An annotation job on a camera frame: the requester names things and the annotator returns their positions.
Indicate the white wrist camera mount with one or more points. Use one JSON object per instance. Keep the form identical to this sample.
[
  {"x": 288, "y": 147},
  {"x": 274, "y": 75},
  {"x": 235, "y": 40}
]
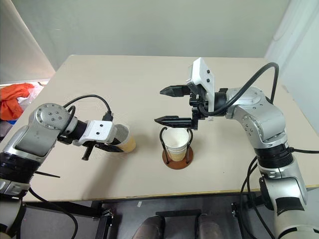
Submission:
[
  {"x": 98, "y": 130},
  {"x": 203, "y": 74}
]

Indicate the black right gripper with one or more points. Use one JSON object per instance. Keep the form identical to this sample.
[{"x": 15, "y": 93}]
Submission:
[{"x": 197, "y": 109}]

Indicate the white plastic bag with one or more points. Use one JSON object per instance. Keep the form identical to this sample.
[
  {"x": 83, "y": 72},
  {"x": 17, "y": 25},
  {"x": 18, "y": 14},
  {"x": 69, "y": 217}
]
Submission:
[{"x": 35, "y": 89}]

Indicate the tan paper cup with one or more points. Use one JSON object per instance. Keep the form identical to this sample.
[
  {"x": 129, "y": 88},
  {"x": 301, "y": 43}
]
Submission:
[
  {"x": 129, "y": 144},
  {"x": 175, "y": 140}
]

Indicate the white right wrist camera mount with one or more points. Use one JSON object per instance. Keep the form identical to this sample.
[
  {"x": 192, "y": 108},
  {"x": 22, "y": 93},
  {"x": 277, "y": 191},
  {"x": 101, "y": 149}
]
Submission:
[{"x": 203, "y": 74}]

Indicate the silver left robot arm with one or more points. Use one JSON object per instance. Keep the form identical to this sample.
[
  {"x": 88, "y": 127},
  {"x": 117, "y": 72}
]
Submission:
[{"x": 37, "y": 139}]

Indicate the orange cloth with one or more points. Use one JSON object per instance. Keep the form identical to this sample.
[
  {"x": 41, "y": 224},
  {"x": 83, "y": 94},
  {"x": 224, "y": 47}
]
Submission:
[{"x": 12, "y": 99}]

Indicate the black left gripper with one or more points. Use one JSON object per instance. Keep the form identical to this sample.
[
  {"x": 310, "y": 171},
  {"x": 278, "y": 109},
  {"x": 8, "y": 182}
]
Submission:
[{"x": 92, "y": 144}]

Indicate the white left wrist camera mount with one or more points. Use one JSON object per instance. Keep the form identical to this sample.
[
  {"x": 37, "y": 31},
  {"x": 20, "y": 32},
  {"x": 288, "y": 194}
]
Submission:
[{"x": 98, "y": 130}]

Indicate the pale leaning panel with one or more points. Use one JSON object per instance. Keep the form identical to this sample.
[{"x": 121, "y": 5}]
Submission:
[{"x": 20, "y": 44}]

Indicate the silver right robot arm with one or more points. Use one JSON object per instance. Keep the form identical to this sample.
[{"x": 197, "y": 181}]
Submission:
[{"x": 264, "y": 119}]

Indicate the black flat plate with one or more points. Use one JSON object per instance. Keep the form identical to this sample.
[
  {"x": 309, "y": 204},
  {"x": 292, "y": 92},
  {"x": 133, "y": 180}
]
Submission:
[{"x": 178, "y": 220}]

